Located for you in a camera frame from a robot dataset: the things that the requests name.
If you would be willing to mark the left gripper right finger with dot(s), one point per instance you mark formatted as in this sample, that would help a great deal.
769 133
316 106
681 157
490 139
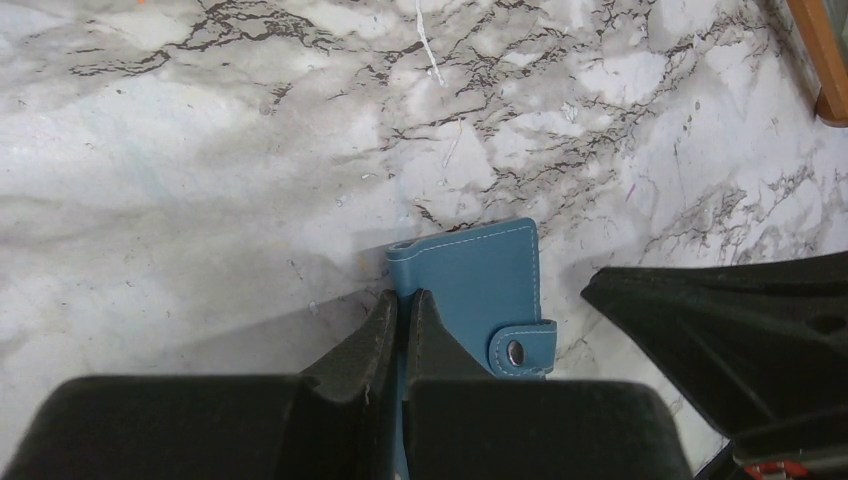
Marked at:
461 422

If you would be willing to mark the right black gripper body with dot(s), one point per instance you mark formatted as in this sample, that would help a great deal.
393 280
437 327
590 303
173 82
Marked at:
807 447

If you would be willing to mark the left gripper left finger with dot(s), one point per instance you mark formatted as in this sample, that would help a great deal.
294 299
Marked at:
333 420

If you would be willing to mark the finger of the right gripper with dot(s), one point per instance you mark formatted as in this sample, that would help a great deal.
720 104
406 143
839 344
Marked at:
748 346

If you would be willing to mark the blue leather card holder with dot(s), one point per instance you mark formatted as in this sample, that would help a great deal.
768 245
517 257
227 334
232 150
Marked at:
486 285

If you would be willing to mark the orange wooden shelf rack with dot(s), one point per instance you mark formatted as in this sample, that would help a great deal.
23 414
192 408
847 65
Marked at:
822 26

